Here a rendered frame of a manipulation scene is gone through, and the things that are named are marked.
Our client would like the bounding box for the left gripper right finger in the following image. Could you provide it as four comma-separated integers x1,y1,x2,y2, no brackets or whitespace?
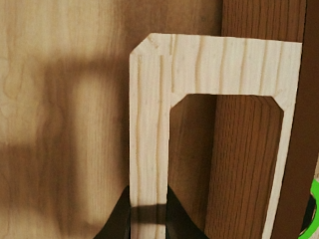
164,186,209,239

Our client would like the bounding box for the wooden maze board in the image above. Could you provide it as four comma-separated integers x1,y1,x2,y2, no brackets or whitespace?
130,0,319,239

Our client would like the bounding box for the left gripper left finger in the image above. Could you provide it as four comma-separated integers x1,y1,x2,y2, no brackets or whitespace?
93,185,131,239

